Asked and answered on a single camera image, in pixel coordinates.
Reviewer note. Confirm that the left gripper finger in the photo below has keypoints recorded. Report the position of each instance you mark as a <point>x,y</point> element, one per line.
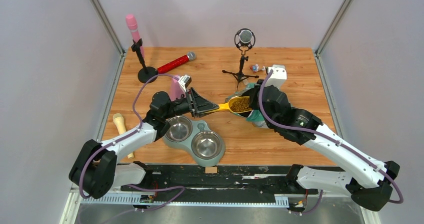
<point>199,101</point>
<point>205,112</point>

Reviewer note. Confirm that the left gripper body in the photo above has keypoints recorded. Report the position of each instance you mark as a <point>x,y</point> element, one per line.
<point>191,107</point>

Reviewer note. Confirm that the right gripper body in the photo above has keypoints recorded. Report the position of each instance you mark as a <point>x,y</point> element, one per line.
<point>253,101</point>

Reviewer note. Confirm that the yellow plastic scoop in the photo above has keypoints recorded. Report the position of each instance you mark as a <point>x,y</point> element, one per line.
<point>236,105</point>

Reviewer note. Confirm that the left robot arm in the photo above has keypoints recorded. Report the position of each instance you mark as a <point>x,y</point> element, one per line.
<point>96,169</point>

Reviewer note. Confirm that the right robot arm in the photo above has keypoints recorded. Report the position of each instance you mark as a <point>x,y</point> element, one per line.
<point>369,182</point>

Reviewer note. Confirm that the grey double pet bowl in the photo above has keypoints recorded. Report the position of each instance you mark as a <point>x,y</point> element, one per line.
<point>205,146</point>

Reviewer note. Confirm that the black tripod mic stand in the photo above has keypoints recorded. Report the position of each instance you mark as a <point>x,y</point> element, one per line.
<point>240,76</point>

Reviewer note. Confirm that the pink metronome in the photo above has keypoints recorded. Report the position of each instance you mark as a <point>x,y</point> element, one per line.
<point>175,91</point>

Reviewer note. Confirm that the small toy figurine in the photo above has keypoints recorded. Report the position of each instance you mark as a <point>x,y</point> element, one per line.
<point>257,68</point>

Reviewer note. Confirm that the red glitter microphone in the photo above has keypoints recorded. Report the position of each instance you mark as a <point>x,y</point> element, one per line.
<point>190,56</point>

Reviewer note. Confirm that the silver studio microphone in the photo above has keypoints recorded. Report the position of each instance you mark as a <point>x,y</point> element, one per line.
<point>244,38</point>

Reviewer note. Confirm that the black round-base mic stand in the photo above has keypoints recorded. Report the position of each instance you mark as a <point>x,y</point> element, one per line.
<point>147,73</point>

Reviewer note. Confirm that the pink microphone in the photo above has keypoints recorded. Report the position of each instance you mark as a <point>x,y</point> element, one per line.
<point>136,37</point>

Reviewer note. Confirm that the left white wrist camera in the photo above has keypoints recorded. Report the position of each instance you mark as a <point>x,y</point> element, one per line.
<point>184,82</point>

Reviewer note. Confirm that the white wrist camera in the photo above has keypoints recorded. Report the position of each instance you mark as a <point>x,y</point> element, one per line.
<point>184,82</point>
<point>277,75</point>

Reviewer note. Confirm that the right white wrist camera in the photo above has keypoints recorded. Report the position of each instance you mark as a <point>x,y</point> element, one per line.
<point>277,75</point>

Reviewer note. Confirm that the wooden block on rail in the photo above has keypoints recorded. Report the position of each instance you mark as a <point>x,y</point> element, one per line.
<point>211,170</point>

